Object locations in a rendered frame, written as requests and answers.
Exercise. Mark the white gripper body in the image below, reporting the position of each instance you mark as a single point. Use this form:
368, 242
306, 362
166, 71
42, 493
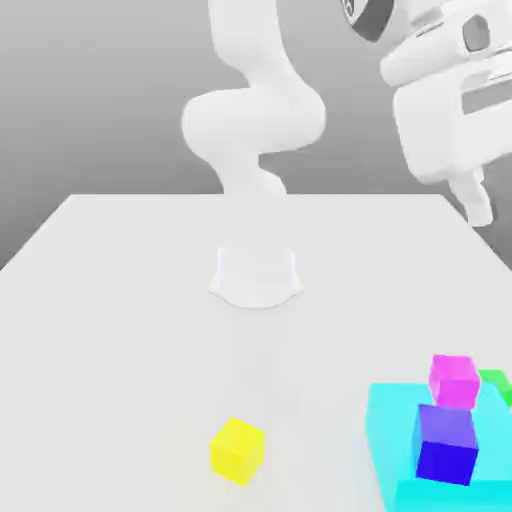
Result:
432, 132

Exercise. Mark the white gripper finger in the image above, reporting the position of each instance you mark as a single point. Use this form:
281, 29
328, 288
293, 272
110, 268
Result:
478, 204

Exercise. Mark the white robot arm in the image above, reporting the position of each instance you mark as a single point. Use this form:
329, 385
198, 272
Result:
256, 120

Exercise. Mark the small green cube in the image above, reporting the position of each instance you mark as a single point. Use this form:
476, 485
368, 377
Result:
498, 380

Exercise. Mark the small magenta cube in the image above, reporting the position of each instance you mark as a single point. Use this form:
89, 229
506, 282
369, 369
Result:
456, 380

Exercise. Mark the small blue cube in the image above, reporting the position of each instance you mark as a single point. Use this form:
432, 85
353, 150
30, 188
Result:
446, 448

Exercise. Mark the small yellow cube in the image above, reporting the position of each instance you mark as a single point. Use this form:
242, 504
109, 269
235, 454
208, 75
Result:
236, 452

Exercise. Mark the large cyan box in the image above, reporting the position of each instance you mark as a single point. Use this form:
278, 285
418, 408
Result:
390, 424

